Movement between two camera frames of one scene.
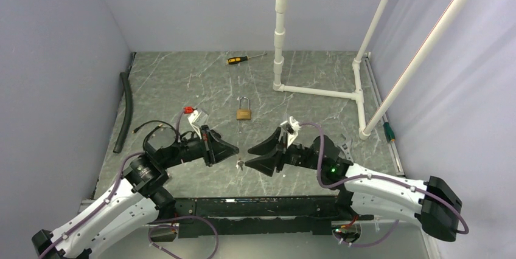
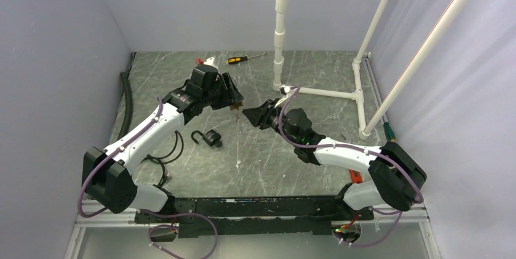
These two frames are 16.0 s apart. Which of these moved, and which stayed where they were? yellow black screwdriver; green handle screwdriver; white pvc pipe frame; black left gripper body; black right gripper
Moved: black left gripper body; black right gripper
Stayed: yellow black screwdriver; green handle screwdriver; white pvc pipe frame
